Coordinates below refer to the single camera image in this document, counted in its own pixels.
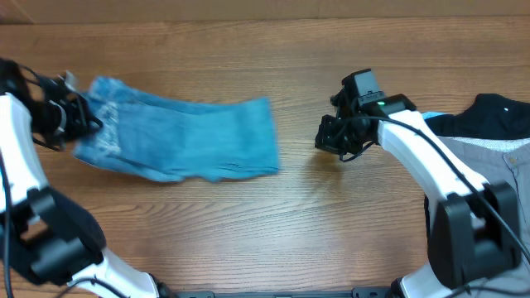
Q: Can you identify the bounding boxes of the light blue denim jeans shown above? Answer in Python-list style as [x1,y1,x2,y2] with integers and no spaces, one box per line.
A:
[74,77,280,182]

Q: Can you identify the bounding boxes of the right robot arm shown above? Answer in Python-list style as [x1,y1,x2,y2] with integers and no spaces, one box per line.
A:
[315,70,529,297]

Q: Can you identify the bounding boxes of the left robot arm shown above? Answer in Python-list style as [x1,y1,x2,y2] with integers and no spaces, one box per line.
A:
[1,59,174,298]

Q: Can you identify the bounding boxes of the black garment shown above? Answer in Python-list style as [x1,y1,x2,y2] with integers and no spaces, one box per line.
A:
[425,94,529,140]

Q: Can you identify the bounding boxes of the grey shirt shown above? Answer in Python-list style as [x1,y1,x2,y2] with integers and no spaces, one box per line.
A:
[441,137,529,297]

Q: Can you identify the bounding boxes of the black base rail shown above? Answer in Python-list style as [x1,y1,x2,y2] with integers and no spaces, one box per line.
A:
[172,287,395,298]

